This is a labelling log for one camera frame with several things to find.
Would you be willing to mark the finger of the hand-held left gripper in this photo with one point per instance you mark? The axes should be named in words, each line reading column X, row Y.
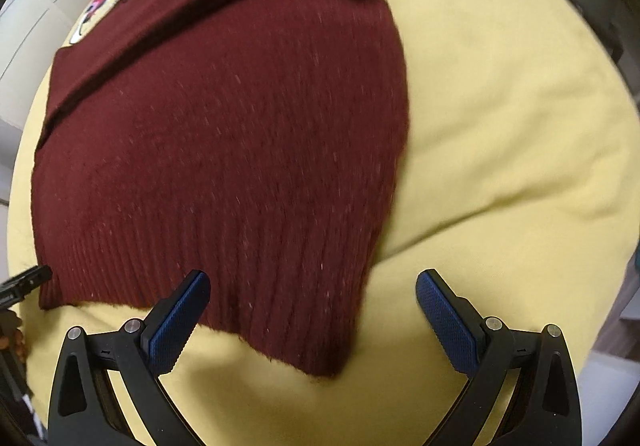
column 27, row 278

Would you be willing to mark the dark red knitted sweater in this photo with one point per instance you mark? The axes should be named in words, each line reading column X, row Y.
column 225, row 150

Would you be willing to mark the person's left hand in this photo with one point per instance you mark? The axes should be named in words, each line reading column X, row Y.
column 16, row 341

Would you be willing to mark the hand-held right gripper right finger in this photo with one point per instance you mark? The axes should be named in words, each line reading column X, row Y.
column 447, row 326

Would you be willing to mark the white wardrobe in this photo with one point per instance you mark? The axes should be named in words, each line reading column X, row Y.
column 45, row 10

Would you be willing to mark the yellow dinosaur printed blanket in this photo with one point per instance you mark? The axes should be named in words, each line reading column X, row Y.
column 500, row 125

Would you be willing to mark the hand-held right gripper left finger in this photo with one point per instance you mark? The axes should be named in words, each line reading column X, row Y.
column 175, row 321

